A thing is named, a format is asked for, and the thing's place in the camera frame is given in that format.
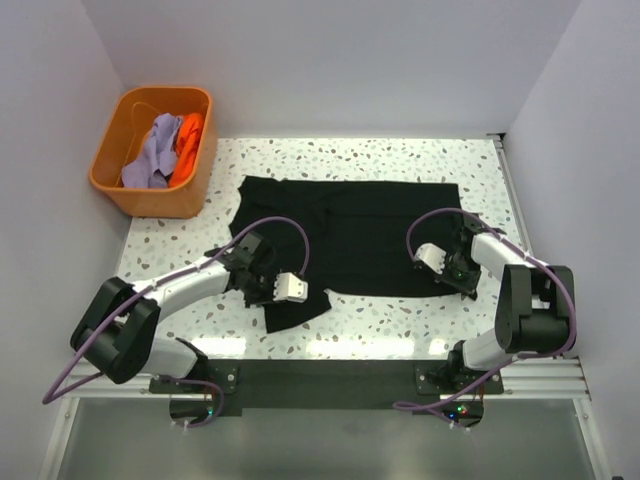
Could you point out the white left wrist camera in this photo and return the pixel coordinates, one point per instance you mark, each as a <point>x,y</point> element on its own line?
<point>290,288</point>

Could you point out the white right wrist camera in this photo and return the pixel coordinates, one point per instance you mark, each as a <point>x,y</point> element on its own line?
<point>431,256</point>

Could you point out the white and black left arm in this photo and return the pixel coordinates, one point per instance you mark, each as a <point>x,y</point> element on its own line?
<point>124,316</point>

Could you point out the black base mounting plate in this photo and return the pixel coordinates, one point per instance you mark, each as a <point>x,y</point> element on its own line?
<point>234,386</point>

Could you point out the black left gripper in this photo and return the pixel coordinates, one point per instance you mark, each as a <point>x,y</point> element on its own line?
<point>249,301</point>

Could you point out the lavender t shirt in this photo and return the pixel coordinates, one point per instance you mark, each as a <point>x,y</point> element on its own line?
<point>155,163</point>

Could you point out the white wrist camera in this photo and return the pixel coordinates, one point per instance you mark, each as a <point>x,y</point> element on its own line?
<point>290,288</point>
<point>431,256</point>

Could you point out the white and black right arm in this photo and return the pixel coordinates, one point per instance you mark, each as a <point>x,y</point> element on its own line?
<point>535,314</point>

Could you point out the black t shirt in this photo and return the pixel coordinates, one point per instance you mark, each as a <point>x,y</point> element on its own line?
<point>349,237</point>

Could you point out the orange t shirt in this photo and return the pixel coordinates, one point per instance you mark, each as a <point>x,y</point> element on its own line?
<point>186,148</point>

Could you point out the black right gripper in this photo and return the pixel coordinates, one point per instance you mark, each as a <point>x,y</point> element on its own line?
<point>465,287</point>

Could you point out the orange plastic basket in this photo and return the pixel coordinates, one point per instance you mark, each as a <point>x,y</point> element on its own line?
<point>129,127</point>

